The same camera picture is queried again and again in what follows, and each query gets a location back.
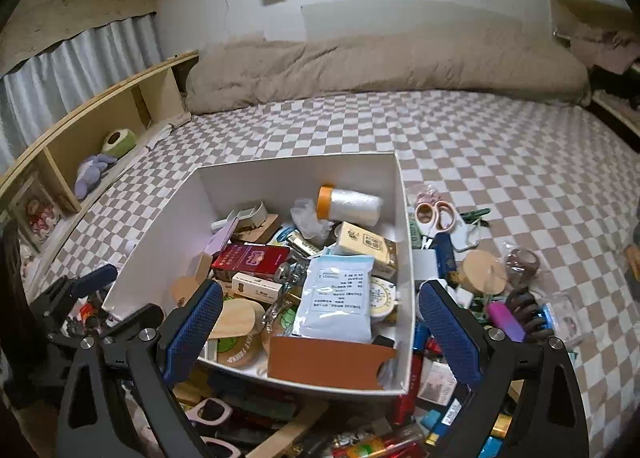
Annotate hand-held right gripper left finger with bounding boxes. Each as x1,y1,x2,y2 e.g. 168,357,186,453
56,279,224,458

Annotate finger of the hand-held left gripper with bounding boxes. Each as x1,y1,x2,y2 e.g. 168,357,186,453
97,304,166,339
65,263,119,301

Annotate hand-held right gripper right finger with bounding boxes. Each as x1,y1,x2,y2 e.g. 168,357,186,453
419,280,588,458

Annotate black claw hair clip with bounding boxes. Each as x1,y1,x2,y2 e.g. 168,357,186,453
507,288,551,339

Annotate white storage box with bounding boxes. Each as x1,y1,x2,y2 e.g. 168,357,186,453
102,152,417,396

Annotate kraft paper tape roll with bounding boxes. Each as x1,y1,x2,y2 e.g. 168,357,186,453
217,333,266,368

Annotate purple pink gradient tube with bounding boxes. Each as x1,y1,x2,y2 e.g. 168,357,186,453
487,302,527,344

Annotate round wooden lid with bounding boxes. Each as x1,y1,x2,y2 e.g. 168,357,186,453
460,250,508,295

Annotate small white carton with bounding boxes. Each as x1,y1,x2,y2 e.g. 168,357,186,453
232,273,281,303

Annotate pink framed mirror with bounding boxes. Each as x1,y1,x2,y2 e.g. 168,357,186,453
190,399,233,426

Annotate red carton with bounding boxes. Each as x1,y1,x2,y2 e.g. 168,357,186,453
211,244,292,283

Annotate light purple box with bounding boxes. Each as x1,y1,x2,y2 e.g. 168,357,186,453
205,218,240,256

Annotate brown tape roll in bag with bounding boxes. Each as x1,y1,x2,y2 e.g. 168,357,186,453
502,247,543,283

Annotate purple plush toy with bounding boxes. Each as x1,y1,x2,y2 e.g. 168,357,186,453
75,154,117,199

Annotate pink white scissors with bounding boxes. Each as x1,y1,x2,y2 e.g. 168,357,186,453
414,200,457,233

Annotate pale blue mask pouch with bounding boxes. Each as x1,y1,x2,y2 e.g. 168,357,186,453
292,255,376,345

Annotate beige tissue pack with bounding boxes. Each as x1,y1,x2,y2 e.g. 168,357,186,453
332,221,399,279

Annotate white plastic holder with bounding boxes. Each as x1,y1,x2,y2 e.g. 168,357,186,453
227,203,268,231

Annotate green avocado plush toy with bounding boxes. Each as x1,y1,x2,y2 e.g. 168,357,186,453
102,129,137,159

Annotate wooden plank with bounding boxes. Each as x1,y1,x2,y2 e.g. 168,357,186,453
252,400,330,458

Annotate plastic film roll orange tape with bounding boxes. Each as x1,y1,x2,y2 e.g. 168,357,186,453
316,184,383,227

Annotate crumpled white plastic bag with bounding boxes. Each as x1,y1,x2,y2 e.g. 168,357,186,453
290,197,335,241

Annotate wooden headboard shelf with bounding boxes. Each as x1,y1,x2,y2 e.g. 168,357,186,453
0,52,200,249

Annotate checkered bed sheet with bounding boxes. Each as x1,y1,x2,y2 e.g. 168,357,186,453
37,88,640,458

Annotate white curtain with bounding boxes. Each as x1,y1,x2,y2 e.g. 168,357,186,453
0,15,163,173

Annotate beige curtain valance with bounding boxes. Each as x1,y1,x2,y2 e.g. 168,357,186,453
0,0,157,76

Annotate beige fluffy blanket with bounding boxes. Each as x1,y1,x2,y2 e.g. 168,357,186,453
184,20,591,116

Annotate white flat panel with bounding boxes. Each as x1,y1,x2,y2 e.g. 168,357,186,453
301,0,521,42

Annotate hanging pink clothes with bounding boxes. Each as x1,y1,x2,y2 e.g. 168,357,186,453
570,20,640,73

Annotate flower picture frame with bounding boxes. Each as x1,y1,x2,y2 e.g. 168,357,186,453
7,173,66,243

